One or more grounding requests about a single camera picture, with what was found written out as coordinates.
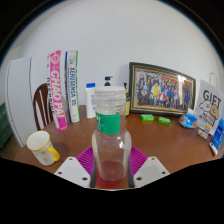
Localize tall white blue-green tube box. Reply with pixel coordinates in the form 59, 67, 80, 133
64, 49, 81, 124

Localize white refrigerator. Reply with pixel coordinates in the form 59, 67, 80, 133
4, 56, 38, 148

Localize white mug with yellow handle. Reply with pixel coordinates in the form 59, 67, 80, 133
26, 130, 61, 167

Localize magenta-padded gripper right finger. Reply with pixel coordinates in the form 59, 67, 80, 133
128, 145, 171, 189

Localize tall pink white tube box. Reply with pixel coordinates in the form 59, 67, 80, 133
46, 49, 69, 131

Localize clear green-labelled plastic bottle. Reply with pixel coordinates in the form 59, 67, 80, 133
91, 85, 133, 183

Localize dark wooden chair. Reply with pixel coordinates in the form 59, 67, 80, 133
32, 82, 54, 132

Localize framed group photo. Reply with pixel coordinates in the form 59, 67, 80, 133
128, 61, 197, 118

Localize small brown snack pack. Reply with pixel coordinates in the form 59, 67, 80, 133
196, 128, 210, 140

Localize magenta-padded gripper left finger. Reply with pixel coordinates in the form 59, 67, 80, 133
54, 145, 97, 188

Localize white blue-capped lotion bottle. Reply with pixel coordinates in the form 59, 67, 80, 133
85, 82, 98, 120

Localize white printed paper bag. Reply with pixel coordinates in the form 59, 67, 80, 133
194, 72, 224, 134

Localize small white handheld device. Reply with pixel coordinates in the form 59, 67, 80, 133
208, 141, 219, 157

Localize blue detergent bottle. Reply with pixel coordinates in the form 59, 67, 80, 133
210, 117, 224, 150

